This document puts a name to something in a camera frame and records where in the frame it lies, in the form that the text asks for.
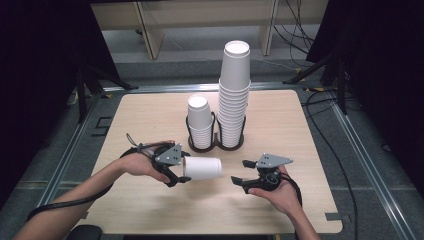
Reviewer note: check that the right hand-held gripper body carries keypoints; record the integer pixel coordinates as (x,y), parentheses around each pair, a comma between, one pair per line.
(271,161)

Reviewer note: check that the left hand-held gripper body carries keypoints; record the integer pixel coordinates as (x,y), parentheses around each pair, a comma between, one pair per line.
(170,156)

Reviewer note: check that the single white paper cup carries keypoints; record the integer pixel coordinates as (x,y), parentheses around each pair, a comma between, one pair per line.
(203,167)

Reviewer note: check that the stack of white paper cups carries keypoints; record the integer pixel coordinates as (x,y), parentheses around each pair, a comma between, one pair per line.
(199,113)
(235,66)

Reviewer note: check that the person's left hand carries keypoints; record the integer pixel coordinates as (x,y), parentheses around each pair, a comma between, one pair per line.
(138,165)

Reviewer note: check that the person's right hand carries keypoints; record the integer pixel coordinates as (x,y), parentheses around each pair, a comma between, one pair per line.
(283,196)

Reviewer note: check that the black metal stand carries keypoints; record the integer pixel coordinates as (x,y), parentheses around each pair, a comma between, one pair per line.
(81,93)
(340,86)

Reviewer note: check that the black rounded object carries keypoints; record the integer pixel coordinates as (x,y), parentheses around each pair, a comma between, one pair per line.
(85,232)

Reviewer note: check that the beige desk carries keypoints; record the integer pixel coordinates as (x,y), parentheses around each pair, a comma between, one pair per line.
(206,13)

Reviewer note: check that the black curtain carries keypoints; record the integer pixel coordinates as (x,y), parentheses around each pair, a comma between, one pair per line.
(40,66)
(383,66)

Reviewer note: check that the metal floor rail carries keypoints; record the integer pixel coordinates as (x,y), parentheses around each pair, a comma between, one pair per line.
(66,156)
(186,87)
(366,166)

